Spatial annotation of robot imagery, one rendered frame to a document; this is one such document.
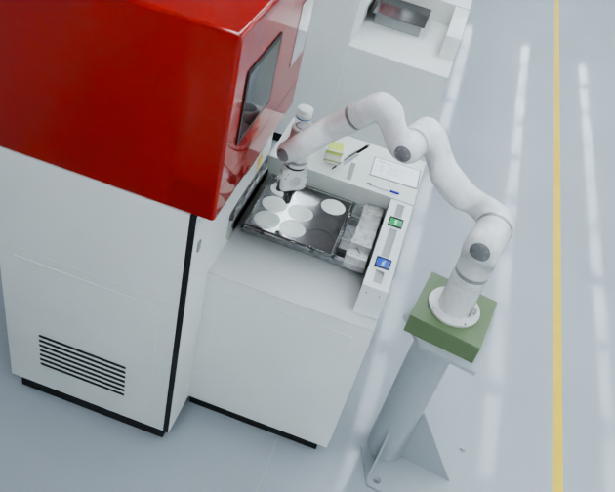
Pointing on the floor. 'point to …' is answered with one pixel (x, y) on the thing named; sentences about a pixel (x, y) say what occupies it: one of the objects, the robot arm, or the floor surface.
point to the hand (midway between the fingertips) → (287, 197)
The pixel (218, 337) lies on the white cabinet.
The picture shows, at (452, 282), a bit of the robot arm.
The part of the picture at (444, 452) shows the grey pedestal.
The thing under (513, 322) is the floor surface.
